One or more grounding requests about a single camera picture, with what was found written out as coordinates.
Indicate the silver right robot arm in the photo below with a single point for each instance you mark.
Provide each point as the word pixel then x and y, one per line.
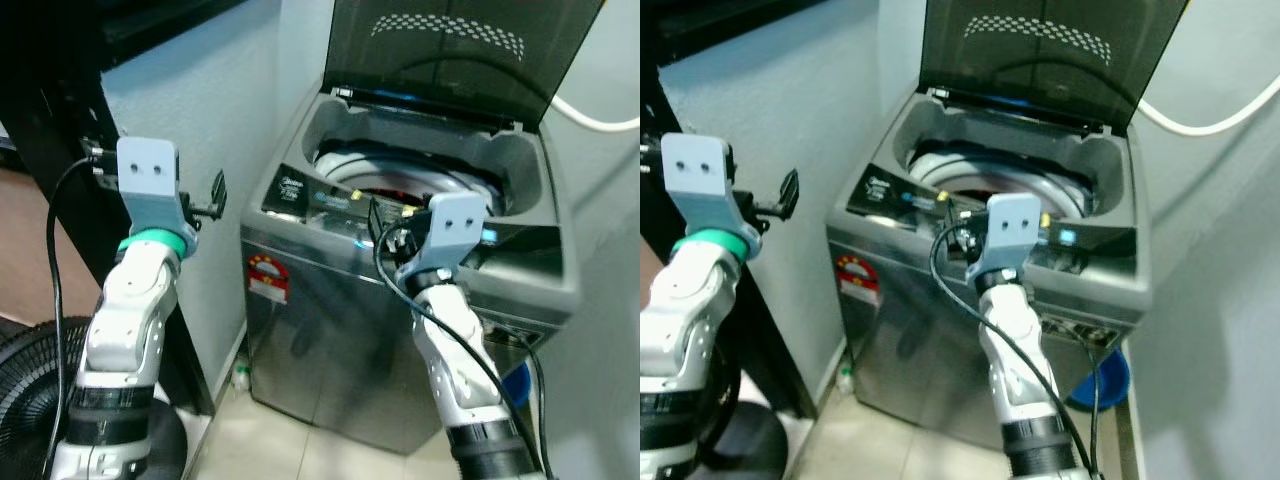
pixel 450 350
pixel 1015 340

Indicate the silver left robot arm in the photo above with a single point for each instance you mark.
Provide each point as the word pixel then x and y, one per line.
pixel 125 320
pixel 680 330

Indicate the red round washer sticker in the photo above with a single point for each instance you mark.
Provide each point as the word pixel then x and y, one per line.
pixel 268 275
pixel 857 278

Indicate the small clear floor bottle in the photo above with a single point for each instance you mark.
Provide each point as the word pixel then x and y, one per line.
pixel 845 378
pixel 238 375

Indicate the dark translucent washer lid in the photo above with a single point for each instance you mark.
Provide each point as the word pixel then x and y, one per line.
pixel 1040 60
pixel 450 60

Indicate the blue plastic basin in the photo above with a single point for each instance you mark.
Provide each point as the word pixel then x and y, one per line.
pixel 518 385
pixel 1105 380

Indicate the black floor fan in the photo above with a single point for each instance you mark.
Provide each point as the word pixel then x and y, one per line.
pixel 25 380
pixel 745 440

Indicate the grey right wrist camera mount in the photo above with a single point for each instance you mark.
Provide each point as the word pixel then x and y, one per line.
pixel 1010 225
pixel 455 225

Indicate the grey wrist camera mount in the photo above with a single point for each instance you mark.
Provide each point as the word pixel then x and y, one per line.
pixel 700 180
pixel 455 225
pixel 150 185
pixel 1010 225

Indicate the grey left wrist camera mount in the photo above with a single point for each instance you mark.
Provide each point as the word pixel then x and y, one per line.
pixel 700 180
pixel 150 185

